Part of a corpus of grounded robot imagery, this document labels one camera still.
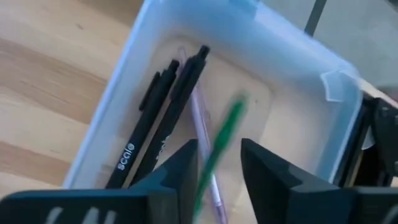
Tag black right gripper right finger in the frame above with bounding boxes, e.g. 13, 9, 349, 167
241, 139, 398, 224

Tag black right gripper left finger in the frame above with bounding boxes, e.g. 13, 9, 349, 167
0, 139, 199, 224

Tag slim green pen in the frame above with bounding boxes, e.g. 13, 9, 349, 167
192, 93, 249, 223

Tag translucent pale pen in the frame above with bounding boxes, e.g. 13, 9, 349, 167
177, 46, 229, 224

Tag clear plastic bin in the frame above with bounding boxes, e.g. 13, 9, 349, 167
62, 0, 365, 224

